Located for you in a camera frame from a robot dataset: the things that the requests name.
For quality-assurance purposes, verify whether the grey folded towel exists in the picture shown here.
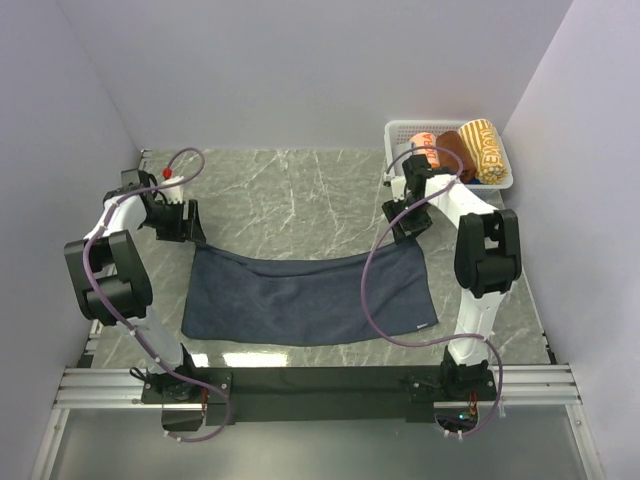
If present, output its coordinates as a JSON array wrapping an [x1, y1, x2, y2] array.
[[390, 142, 413, 171]]

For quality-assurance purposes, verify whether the white plastic basket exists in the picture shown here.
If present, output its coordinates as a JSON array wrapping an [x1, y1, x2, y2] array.
[[384, 120, 514, 193]]

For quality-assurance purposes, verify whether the purple cable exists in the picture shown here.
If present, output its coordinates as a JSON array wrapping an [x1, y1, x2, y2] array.
[[81, 146, 232, 443], [359, 148, 505, 439]]

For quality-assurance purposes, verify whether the yellow striped rolled towel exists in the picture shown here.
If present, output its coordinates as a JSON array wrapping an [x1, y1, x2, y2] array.
[[458, 119, 509, 185]]

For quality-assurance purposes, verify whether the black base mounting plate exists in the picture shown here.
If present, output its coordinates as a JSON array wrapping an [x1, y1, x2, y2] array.
[[129, 363, 501, 432]]

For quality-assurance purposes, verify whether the dark blue towel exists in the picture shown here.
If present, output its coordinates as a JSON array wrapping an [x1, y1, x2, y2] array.
[[181, 240, 438, 347]]

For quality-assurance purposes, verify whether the orange white rolled towel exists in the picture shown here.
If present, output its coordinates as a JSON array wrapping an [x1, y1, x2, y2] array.
[[410, 131, 441, 168]]

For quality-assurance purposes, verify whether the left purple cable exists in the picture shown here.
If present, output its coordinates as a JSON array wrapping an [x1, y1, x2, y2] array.
[[81, 146, 232, 443]]

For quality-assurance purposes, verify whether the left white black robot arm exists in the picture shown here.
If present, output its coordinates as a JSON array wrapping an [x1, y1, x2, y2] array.
[[64, 169, 206, 402]]

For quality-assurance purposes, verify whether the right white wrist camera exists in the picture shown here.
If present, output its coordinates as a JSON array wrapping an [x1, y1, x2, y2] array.
[[383, 173, 406, 202]]

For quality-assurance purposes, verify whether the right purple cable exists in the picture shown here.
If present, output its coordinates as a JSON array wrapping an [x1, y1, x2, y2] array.
[[359, 148, 505, 439]]

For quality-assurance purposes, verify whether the brown rolled towel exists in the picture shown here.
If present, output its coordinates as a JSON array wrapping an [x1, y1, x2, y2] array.
[[436, 130, 476, 184]]

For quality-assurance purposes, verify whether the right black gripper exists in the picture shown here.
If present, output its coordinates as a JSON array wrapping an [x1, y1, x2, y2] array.
[[382, 192, 434, 244]]

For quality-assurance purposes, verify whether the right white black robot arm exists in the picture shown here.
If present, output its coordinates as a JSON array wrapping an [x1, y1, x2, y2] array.
[[382, 147, 522, 399]]

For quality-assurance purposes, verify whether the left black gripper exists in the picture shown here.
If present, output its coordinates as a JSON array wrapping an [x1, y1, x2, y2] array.
[[142, 197, 206, 242]]

